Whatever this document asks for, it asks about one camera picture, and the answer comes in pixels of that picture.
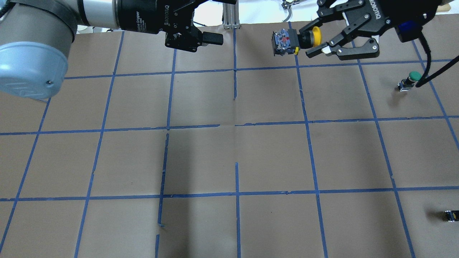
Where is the yellow push button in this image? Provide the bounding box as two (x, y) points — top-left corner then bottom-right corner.
(271, 27), (322, 56)

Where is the green push button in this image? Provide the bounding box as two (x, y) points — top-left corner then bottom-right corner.
(397, 71), (422, 92)

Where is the aluminium frame post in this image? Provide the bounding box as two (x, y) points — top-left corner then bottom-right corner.
(222, 1), (241, 30)

